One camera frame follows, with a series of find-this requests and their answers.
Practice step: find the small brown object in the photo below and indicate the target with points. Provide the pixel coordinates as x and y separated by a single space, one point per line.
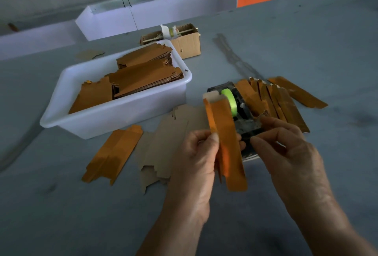
13 27

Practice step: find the gold box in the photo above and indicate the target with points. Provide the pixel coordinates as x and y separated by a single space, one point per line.
113 153

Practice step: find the pile of beige blanks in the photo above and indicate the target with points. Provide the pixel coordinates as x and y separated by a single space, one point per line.
177 132

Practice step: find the person's right hand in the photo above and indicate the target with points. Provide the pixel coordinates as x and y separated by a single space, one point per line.
292 164

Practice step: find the pile of gold boxes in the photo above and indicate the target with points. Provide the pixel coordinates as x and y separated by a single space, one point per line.
283 102

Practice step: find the white plastic bin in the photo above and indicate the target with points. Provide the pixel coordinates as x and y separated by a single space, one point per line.
112 120

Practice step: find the long white tray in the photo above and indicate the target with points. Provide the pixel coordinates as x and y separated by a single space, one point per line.
183 6
35 39

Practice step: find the green tape roll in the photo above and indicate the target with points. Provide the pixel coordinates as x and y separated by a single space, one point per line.
231 102

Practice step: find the small cardboard box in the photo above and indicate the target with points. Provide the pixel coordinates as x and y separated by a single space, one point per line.
189 45

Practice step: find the black tape dispenser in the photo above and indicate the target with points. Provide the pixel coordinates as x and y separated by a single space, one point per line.
248 124

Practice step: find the person's right forearm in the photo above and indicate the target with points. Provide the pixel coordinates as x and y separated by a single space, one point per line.
339 232

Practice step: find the gold cartons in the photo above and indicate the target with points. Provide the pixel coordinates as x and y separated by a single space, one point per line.
142 76

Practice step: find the person's left hand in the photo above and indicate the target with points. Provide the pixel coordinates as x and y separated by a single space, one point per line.
195 173

